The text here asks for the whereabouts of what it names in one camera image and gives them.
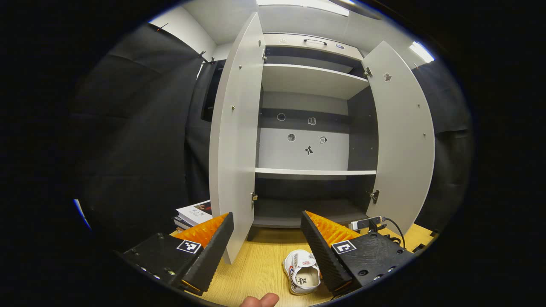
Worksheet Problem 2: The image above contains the long ceiling light panel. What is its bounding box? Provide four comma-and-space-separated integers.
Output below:
256, 0, 350, 17

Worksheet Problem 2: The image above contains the small ceiling light panel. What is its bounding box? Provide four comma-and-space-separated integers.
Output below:
409, 41, 435, 64

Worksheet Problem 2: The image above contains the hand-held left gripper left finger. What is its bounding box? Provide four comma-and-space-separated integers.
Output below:
119, 212, 235, 295

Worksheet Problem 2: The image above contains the white canvas shoe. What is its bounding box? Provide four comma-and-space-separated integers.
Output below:
282, 249, 321, 295

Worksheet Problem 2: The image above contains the black cable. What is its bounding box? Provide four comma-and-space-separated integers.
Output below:
375, 217, 406, 249

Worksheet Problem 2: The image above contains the white cover book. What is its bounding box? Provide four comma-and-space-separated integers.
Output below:
176, 200, 213, 226

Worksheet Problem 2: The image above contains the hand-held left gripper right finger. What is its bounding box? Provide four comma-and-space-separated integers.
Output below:
300, 210, 415, 298

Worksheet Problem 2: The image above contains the grey cable adapter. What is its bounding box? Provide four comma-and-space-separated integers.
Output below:
349, 216, 387, 231

